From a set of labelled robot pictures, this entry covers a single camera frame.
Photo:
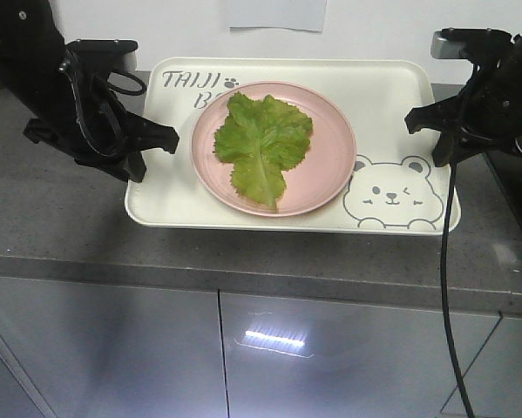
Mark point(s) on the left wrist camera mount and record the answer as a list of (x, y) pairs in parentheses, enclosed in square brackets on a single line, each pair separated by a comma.
[(117, 53)]

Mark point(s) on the white paper on wall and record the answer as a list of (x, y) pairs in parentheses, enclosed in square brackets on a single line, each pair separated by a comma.
[(307, 15)]

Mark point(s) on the black glass cooktop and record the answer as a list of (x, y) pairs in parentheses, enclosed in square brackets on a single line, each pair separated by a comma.
[(517, 183)]

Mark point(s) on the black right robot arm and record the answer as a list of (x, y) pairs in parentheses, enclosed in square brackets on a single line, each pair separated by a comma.
[(486, 115)]

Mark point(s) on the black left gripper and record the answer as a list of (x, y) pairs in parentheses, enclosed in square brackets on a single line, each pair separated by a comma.
[(97, 131)]

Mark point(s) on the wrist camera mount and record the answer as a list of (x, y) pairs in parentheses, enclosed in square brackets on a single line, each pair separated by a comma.
[(475, 45), (117, 53)]

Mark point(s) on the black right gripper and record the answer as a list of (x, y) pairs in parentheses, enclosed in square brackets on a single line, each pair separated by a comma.
[(488, 116)]

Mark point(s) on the pink round plate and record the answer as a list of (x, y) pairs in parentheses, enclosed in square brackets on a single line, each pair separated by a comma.
[(319, 178)]

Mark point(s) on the green lettuce leaf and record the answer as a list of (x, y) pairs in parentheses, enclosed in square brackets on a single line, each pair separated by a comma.
[(262, 139)]

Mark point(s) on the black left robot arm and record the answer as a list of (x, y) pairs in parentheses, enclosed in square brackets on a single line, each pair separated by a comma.
[(35, 64)]

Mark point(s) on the grey lower cabinet doors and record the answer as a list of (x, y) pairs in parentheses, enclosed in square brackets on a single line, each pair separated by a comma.
[(111, 351)]

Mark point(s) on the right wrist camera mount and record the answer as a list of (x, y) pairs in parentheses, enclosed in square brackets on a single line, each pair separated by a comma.
[(475, 45)]

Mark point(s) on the cream bear serving tray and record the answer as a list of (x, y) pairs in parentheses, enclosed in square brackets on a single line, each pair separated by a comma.
[(394, 187)]

